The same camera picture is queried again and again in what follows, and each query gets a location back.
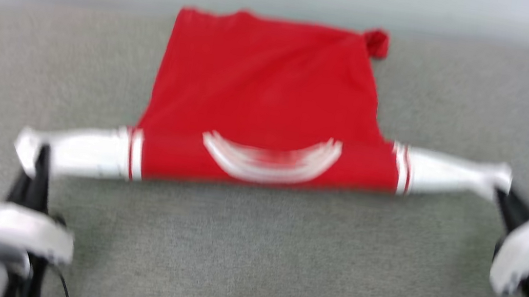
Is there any red shirt with white sleeves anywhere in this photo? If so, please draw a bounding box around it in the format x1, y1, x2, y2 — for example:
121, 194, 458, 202
10, 0, 529, 240

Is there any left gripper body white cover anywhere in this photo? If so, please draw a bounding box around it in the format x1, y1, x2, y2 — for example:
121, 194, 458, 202
0, 200, 80, 269

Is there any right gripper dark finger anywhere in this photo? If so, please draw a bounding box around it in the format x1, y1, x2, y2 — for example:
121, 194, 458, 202
490, 186, 529, 228
492, 200, 529, 248

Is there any thin black cable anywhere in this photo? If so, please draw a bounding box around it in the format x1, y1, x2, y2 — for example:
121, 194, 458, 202
48, 264, 75, 297

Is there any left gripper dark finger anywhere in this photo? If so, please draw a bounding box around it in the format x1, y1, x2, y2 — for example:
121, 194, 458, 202
28, 143, 59, 216
6, 166, 36, 209

